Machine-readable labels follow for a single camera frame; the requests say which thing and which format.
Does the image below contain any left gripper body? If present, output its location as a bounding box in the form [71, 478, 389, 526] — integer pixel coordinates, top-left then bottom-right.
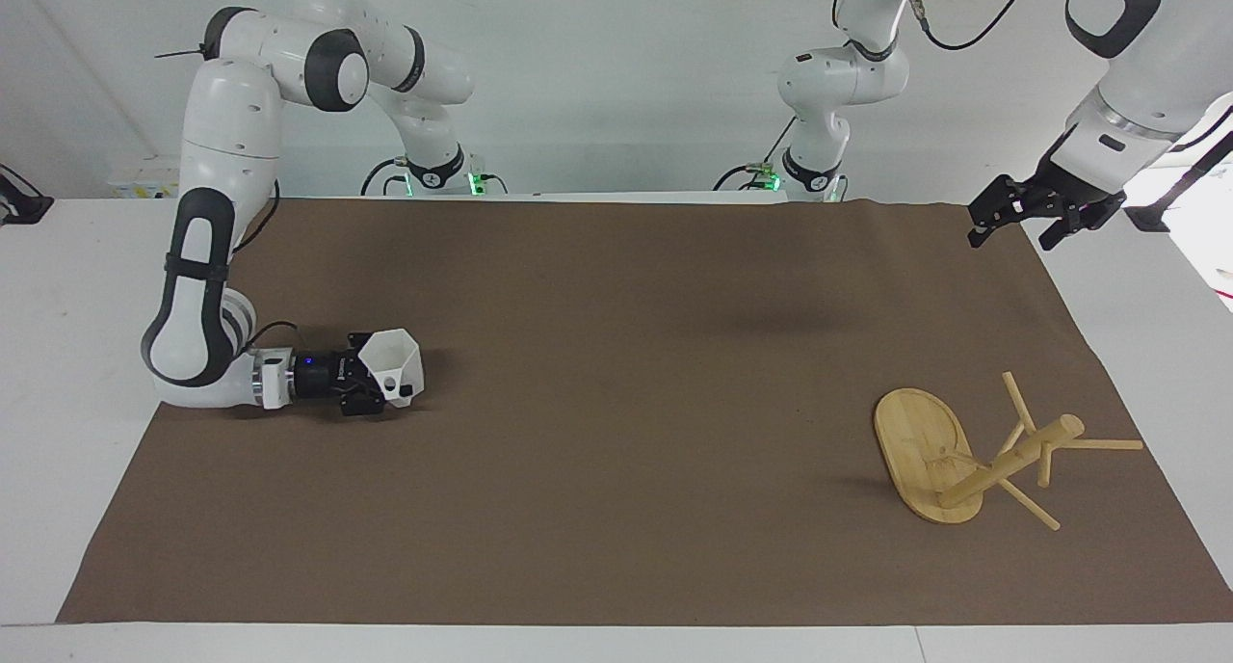
[1023, 128, 1128, 230]

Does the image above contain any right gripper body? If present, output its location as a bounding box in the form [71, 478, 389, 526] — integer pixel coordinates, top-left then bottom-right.
[292, 346, 367, 406]

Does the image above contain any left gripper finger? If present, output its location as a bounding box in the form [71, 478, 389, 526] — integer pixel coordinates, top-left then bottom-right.
[967, 173, 1037, 251]
[1037, 202, 1093, 252]

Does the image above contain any white faceted cup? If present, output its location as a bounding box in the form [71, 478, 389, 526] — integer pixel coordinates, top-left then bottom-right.
[357, 328, 423, 410]

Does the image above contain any wooden cup rack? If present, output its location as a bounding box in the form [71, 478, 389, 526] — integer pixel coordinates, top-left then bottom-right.
[873, 370, 1145, 533]

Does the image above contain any black stand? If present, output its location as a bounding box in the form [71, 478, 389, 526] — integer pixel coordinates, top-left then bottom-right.
[1125, 128, 1233, 234]
[0, 162, 55, 226]

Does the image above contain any black cable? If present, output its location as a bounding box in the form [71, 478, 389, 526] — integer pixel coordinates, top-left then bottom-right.
[360, 156, 413, 199]
[714, 114, 800, 193]
[904, 0, 1043, 53]
[231, 179, 302, 352]

